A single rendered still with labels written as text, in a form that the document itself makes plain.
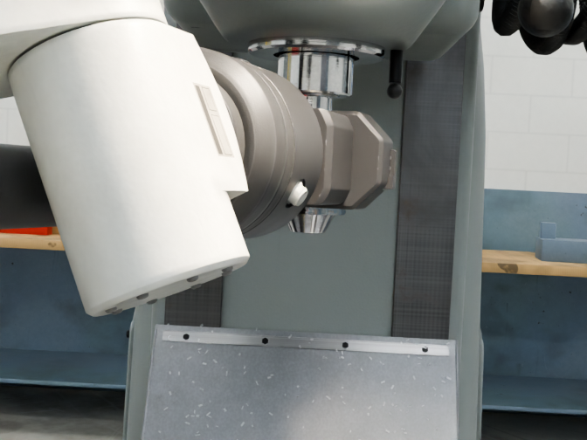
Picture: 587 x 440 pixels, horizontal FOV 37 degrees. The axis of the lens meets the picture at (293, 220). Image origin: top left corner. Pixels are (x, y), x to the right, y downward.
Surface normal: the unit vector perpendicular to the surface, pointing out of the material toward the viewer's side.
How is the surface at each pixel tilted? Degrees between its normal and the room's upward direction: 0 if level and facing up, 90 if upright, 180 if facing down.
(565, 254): 90
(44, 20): 72
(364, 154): 90
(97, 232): 90
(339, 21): 148
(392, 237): 90
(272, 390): 64
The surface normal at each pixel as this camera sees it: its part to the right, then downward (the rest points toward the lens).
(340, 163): 0.94, 0.07
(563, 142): -0.03, 0.05
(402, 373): 0.00, -0.39
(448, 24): -0.05, 0.74
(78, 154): -0.34, 0.03
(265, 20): -0.29, 0.87
